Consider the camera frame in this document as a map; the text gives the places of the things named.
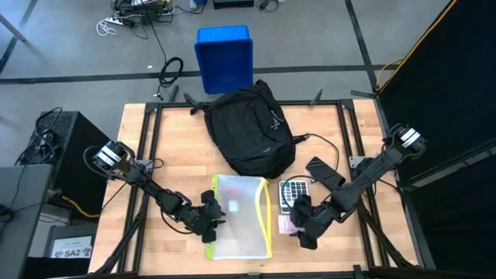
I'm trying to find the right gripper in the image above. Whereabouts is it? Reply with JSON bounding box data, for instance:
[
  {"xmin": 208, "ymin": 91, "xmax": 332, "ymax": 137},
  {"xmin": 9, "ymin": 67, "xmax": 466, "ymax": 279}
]
[{"xmin": 288, "ymin": 193, "xmax": 340, "ymax": 251}]

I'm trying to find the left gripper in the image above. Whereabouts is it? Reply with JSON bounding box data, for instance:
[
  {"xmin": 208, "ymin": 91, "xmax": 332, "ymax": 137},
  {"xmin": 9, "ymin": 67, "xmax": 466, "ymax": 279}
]
[{"xmin": 170, "ymin": 188, "xmax": 228, "ymax": 245}]

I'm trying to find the translucent mesh pouch yellow trim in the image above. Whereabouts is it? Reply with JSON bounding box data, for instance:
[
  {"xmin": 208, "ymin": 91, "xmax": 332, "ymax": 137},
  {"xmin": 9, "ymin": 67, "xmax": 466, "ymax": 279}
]
[{"xmin": 204, "ymin": 173, "xmax": 274, "ymax": 262}]

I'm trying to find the grey calculator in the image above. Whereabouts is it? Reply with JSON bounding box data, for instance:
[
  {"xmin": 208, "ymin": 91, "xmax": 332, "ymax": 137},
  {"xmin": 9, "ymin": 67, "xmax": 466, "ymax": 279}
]
[{"xmin": 277, "ymin": 178, "xmax": 311, "ymax": 215}]

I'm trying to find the black backpack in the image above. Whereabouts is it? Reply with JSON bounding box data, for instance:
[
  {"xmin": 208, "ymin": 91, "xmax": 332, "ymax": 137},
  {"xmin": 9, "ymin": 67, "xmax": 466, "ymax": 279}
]
[{"xmin": 188, "ymin": 78, "xmax": 312, "ymax": 181}]

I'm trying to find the box with SA2 label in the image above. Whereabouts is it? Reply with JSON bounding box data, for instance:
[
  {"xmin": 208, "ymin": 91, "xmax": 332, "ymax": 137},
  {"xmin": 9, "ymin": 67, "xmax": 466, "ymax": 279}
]
[{"xmin": 43, "ymin": 223, "xmax": 98, "ymax": 260}]

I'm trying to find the black computer tower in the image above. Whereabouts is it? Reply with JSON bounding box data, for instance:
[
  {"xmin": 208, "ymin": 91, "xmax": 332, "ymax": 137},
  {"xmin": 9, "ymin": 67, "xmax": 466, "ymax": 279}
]
[{"xmin": 27, "ymin": 110, "xmax": 112, "ymax": 220}]

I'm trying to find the blue plastic bin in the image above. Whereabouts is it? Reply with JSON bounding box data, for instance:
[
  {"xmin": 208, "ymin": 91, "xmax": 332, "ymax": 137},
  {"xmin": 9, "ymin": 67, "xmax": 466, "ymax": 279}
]
[{"xmin": 193, "ymin": 24, "xmax": 255, "ymax": 95}]

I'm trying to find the black partition yellow edge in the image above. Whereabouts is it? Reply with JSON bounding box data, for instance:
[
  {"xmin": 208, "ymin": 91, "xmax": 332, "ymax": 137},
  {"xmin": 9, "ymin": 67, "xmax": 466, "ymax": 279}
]
[{"xmin": 374, "ymin": 0, "xmax": 496, "ymax": 279}]

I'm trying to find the black flat box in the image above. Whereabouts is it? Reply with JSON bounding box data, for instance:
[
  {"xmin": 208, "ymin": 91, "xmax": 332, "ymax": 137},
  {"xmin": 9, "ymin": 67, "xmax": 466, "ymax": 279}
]
[{"xmin": 212, "ymin": 0, "xmax": 255, "ymax": 10}]

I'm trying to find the white power strip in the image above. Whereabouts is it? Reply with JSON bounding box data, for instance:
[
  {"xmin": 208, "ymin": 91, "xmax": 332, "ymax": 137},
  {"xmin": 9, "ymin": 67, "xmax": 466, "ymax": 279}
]
[{"xmin": 105, "ymin": 14, "xmax": 135, "ymax": 28}]

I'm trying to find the grey metal bar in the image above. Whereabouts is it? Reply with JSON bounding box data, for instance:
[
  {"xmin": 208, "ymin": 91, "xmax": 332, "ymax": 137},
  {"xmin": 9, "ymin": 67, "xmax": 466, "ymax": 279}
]
[{"xmin": 0, "ymin": 13, "xmax": 28, "ymax": 43}]

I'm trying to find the black cable with plug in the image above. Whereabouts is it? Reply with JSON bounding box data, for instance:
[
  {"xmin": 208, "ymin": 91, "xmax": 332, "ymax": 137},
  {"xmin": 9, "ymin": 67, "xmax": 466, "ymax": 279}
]
[{"xmin": 294, "ymin": 133, "xmax": 341, "ymax": 183}]

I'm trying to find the black table frame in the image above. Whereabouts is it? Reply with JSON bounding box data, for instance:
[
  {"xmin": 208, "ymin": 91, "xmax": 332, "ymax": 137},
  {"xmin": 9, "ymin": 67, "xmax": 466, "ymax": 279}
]
[{"xmin": 87, "ymin": 98, "xmax": 427, "ymax": 279}]

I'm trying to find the yellow cable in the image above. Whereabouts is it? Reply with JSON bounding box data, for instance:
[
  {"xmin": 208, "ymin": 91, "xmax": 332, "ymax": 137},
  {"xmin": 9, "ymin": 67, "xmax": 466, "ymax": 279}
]
[{"xmin": 46, "ymin": 188, "xmax": 102, "ymax": 219}]

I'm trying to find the coiled black cable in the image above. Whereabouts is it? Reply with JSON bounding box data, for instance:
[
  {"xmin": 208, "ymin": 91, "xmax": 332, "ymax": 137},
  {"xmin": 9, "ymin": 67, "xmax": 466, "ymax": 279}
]
[{"xmin": 157, "ymin": 56, "xmax": 185, "ymax": 101}]

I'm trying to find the cable and device clutter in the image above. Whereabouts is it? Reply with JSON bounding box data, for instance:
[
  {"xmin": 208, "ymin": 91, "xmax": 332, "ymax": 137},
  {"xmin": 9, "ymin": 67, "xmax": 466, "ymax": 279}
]
[{"xmin": 111, "ymin": 0, "xmax": 175, "ymax": 25}]

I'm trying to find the white cord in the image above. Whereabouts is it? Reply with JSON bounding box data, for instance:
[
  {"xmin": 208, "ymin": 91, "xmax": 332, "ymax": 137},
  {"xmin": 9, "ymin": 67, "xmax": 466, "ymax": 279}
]
[{"xmin": 95, "ymin": 18, "xmax": 118, "ymax": 37}]

